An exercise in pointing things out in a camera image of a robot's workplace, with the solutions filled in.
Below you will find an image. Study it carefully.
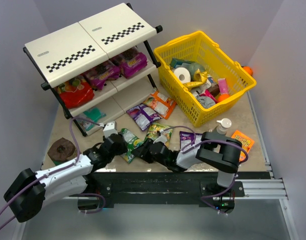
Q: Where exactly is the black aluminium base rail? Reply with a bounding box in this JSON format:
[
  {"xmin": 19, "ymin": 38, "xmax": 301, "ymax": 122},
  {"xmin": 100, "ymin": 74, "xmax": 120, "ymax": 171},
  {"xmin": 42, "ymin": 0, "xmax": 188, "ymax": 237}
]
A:
[{"xmin": 65, "ymin": 171, "xmax": 290, "ymax": 210}]

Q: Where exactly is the green brown round tin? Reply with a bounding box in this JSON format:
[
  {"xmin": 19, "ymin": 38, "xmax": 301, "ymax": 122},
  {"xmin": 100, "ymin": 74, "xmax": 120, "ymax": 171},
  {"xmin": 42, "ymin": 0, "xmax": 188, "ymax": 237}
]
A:
[{"xmin": 47, "ymin": 137, "xmax": 77, "ymax": 166}]

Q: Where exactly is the gold foil bag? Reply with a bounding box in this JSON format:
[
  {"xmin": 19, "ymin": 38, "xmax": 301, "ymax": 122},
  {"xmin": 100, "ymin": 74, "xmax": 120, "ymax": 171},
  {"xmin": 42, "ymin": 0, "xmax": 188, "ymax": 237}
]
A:
[{"xmin": 183, "ymin": 69, "xmax": 208, "ymax": 88}]

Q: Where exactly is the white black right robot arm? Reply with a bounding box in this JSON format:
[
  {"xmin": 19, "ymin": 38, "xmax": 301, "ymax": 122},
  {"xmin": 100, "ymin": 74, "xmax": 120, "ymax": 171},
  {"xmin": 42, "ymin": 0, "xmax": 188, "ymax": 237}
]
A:
[{"xmin": 131, "ymin": 131, "xmax": 249, "ymax": 188}]

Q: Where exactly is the white toilet paper roll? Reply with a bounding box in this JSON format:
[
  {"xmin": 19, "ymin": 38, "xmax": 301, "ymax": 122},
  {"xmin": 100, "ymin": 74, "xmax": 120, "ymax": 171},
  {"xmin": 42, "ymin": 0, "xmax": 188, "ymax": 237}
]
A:
[{"xmin": 172, "ymin": 67, "xmax": 191, "ymax": 84}]

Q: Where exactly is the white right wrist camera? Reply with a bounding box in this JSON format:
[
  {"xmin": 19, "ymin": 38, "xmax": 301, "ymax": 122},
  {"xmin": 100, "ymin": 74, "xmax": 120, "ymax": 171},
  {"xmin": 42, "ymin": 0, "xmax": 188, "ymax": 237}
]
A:
[{"xmin": 153, "ymin": 129, "xmax": 170, "ymax": 144}]

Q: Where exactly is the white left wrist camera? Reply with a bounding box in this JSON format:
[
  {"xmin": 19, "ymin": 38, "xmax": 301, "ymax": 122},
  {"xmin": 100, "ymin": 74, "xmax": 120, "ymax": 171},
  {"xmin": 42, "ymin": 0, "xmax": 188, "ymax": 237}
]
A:
[{"xmin": 99, "ymin": 121, "xmax": 118, "ymax": 138}]

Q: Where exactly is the cream black tiered shelf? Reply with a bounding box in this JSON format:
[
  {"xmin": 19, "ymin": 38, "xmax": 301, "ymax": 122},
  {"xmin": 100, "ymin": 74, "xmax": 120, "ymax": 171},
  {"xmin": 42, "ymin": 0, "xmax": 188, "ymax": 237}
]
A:
[{"xmin": 23, "ymin": 3, "xmax": 163, "ymax": 123}]

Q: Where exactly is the orange sponge box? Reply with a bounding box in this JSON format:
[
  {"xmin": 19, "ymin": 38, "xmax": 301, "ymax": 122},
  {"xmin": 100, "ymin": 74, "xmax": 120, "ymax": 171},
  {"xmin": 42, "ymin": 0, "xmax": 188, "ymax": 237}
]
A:
[{"xmin": 231, "ymin": 130, "xmax": 255, "ymax": 154}]

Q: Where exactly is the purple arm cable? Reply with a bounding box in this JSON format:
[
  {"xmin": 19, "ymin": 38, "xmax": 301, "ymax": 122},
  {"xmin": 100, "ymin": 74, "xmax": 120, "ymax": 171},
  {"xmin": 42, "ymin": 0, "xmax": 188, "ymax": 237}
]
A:
[
  {"xmin": 0, "ymin": 116, "xmax": 106, "ymax": 226},
  {"xmin": 162, "ymin": 126, "xmax": 249, "ymax": 213}
]

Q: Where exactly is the green fruit candy bag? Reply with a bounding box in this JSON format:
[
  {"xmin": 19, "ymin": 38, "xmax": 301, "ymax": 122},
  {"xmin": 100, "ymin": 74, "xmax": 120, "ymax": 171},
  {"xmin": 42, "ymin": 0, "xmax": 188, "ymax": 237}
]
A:
[{"xmin": 144, "ymin": 122, "xmax": 173, "ymax": 147}]

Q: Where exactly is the pink box in basket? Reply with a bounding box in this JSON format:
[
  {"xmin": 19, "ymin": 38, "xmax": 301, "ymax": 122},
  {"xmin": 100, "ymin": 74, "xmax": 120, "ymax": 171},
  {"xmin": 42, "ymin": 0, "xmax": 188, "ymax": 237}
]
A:
[{"xmin": 217, "ymin": 78, "xmax": 229, "ymax": 95}]

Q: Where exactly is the green lime candy bag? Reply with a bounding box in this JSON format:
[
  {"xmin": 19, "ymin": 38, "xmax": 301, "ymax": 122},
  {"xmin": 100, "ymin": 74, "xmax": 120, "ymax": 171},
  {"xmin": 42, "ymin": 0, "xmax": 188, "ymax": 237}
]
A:
[{"xmin": 120, "ymin": 128, "xmax": 143, "ymax": 164}]

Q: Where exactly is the purple candy bag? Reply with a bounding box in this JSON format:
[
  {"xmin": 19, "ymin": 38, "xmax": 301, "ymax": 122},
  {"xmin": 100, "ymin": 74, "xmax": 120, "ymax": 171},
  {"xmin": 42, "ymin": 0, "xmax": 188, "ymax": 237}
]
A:
[
  {"xmin": 179, "ymin": 131, "xmax": 203, "ymax": 151},
  {"xmin": 126, "ymin": 103, "xmax": 162, "ymax": 131}
]

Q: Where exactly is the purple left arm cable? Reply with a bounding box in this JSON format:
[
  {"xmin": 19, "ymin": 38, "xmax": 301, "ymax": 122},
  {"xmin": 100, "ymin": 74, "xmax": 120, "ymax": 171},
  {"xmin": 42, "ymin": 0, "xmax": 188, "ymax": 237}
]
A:
[{"xmin": 0, "ymin": 116, "xmax": 106, "ymax": 226}]

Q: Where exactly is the magenta grape candy bag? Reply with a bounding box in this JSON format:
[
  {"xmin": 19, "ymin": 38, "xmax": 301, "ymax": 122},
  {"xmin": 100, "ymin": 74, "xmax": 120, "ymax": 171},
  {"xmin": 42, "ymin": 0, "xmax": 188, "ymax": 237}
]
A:
[{"xmin": 110, "ymin": 46, "xmax": 148, "ymax": 79}]

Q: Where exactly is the orange fruit in basket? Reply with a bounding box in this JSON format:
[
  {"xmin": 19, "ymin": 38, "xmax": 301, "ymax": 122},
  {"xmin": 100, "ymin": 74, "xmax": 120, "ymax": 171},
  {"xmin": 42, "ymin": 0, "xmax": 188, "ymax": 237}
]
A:
[{"xmin": 217, "ymin": 93, "xmax": 230, "ymax": 103}]

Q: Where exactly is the teal candy bag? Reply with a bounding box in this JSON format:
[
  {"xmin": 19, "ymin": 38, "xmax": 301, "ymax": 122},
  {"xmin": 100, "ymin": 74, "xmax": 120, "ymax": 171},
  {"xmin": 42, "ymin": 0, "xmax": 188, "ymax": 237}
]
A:
[{"xmin": 76, "ymin": 107, "xmax": 106, "ymax": 132}]

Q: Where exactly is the clear pump soap bottle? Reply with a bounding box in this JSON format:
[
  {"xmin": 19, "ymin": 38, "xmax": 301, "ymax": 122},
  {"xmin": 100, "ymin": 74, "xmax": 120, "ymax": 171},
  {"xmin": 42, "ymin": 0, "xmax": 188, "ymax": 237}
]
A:
[{"xmin": 211, "ymin": 118, "xmax": 232, "ymax": 136}]

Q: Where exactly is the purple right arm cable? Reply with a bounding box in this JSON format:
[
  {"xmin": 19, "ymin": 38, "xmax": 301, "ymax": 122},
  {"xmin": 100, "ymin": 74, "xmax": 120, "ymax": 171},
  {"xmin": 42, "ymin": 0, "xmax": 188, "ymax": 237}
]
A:
[{"xmin": 162, "ymin": 126, "xmax": 249, "ymax": 213}]

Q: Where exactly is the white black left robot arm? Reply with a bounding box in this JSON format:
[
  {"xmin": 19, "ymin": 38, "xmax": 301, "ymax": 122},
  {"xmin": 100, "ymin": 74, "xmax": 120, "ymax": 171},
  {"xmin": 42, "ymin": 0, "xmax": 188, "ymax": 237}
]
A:
[{"xmin": 3, "ymin": 134, "xmax": 127, "ymax": 223}]

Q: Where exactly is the red fruit candy bag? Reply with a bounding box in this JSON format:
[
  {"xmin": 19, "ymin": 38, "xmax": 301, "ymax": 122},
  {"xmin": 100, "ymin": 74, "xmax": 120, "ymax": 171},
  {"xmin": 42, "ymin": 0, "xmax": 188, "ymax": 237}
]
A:
[{"xmin": 55, "ymin": 75, "xmax": 95, "ymax": 109}]

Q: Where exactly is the yellow plastic shopping basket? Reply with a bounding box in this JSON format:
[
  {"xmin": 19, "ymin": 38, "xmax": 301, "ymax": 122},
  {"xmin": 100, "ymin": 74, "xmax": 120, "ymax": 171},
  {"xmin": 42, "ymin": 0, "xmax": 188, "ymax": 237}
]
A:
[{"xmin": 154, "ymin": 30, "xmax": 257, "ymax": 127}]

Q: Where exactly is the orange candy bag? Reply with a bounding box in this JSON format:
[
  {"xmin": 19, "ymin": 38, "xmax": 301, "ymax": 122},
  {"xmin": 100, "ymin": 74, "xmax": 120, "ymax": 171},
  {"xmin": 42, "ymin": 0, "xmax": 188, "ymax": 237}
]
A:
[{"xmin": 143, "ymin": 89, "xmax": 176, "ymax": 120}]

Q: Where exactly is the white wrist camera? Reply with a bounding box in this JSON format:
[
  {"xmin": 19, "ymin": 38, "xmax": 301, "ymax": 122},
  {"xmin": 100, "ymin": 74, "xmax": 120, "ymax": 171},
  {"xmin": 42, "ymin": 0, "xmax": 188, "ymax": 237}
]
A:
[
  {"xmin": 99, "ymin": 121, "xmax": 118, "ymax": 138},
  {"xmin": 153, "ymin": 129, "xmax": 170, "ymax": 144}
]

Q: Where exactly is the orange ball behind basket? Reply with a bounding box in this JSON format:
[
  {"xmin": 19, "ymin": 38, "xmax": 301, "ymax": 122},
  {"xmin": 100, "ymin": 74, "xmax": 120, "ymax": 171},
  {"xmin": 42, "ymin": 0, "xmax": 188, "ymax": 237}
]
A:
[{"xmin": 242, "ymin": 66, "xmax": 253, "ymax": 76}]

